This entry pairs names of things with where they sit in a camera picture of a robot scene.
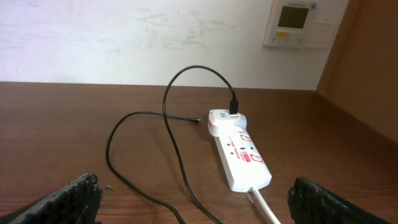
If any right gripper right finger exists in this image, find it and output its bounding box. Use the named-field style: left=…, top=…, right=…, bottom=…
left=287, top=177, right=390, bottom=224

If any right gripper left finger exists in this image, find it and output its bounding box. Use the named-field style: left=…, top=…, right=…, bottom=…
left=1, top=173, right=106, bottom=224

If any black USB charging cable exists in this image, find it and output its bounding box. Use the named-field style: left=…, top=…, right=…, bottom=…
left=106, top=65, right=239, bottom=224

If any white USB charger adapter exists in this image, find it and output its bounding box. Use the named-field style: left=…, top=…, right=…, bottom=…
left=208, top=110, right=247, bottom=137

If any white power strip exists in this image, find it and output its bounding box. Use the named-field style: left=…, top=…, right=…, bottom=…
left=215, top=131, right=272, bottom=193

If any brown wooden side panel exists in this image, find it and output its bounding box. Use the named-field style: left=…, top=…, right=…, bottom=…
left=317, top=0, right=397, bottom=142

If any white power strip cord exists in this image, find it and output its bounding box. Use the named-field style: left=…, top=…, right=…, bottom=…
left=247, top=185, right=282, bottom=224

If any white wall thermostat panel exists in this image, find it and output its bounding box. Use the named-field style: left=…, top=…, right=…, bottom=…
left=264, top=0, right=336, bottom=49

